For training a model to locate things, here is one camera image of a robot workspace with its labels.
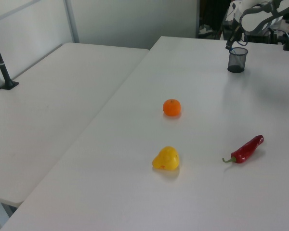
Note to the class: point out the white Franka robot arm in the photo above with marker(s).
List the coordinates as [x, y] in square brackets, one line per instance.
[255, 21]

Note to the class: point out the blue white marker pen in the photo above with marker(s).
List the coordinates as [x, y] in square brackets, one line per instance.
[233, 51]

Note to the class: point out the black clamped pole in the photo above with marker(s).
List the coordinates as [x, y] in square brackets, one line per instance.
[1, 65]

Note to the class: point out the white side table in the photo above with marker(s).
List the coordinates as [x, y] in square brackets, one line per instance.
[50, 101]

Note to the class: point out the grey partition corner post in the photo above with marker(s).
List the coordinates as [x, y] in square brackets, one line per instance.
[72, 21]

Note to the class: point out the orange mandarin fruit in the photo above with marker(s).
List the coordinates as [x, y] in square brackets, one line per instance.
[172, 107]

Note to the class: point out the black mesh pen cup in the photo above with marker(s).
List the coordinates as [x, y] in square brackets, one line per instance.
[237, 62]

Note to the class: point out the red chili pepper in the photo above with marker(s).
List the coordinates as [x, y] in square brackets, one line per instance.
[245, 150]

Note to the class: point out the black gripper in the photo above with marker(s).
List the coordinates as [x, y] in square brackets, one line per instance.
[236, 27]

